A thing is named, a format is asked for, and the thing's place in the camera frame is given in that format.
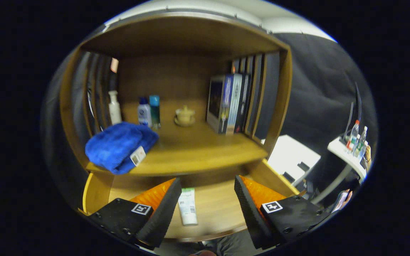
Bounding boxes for white drawer unit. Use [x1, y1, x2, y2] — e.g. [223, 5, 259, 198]
[262, 134, 322, 187]

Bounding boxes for white bottle with blue cap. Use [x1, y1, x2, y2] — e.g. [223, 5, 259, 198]
[137, 97, 152, 128]

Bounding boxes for water bottle with red label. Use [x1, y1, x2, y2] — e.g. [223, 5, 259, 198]
[346, 120, 360, 153]

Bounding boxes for beige lidded teacup with saucer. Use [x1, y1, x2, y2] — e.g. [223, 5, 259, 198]
[174, 105, 196, 127]

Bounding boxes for wooden cabinet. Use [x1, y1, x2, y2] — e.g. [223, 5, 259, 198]
[59, 12, 294, 199]

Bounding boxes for wooden countertop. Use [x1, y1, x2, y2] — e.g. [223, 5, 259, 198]
[86, 100, 269, 177]

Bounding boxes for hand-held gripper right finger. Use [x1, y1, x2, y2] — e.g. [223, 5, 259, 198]
[233, 175, 331, 250]

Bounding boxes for black book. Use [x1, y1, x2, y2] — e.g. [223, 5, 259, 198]
[234, 73, 252, 134]

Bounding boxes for white side table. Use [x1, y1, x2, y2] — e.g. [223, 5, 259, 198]
[310, 136, 368, 205]

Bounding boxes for book with pale spine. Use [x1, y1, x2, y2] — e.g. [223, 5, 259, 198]
[226, 73, 243, 135]

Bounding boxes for blue towel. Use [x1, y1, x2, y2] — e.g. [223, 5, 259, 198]
[85, 122, 160, 175]

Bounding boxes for black backdrop cloth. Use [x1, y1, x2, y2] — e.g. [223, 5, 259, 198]
[41, 9, 374, 199]

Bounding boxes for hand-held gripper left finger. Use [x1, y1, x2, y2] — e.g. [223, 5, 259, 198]
[88, 177, 183, 249]

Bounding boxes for person's grey trousers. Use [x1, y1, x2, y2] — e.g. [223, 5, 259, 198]
[205, 230, 259, 256]

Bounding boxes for clear bottle with green label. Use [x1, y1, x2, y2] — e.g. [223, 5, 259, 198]
[354, 126, 368, 158]

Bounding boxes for teal bottle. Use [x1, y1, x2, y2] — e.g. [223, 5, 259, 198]
[149, 95, 161, 129]

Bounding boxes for white pump bottle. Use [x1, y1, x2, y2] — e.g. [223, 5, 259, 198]
[107, 90, 122, 125]

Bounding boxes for grey book with blue spine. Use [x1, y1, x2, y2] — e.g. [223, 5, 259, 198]
[206, 74, 235, 134]

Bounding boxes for white tube with green cap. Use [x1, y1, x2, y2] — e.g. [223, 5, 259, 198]
[178, 187, 198, 226]

